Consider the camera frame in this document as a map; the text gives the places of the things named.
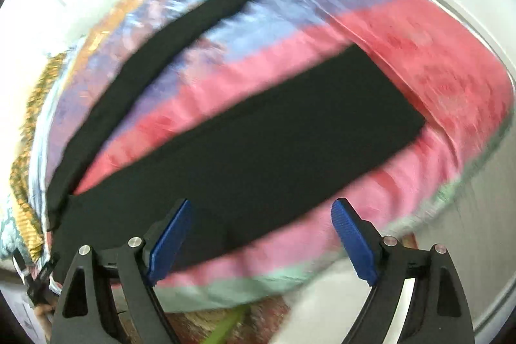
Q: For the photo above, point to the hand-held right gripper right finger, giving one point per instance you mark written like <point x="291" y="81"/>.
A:
<point x="354" y="243"/>

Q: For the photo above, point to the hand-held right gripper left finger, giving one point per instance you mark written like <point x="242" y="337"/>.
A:
<point x="169" y="243"/>

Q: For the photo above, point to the black pants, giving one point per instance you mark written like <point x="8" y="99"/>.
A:
<point x="262" y="150"/>

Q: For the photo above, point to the patterned rug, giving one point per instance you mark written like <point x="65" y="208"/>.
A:
<point x="189" y="326"/>

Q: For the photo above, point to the orange floral sheet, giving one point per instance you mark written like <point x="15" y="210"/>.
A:
<point x="36" y="98"/>

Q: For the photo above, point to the colourful satin bedspread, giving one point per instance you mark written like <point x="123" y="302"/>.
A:
<point x="403" y="45"/>

